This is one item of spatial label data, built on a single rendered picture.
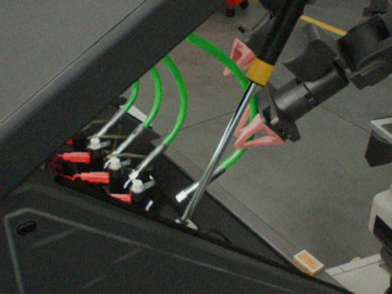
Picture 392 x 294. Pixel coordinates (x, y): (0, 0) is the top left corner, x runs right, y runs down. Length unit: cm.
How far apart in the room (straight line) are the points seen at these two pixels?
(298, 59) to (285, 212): 192
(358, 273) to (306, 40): 137
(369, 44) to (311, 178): 215
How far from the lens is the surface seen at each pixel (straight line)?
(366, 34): 76
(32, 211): 33
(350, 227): 260
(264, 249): 103
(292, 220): 254
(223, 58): 73
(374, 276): 198
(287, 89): 78
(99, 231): 37
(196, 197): 47
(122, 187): 96
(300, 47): 71
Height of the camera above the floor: 164
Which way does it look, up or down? 34 degrees down
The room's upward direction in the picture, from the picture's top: 3 degrees clockwise
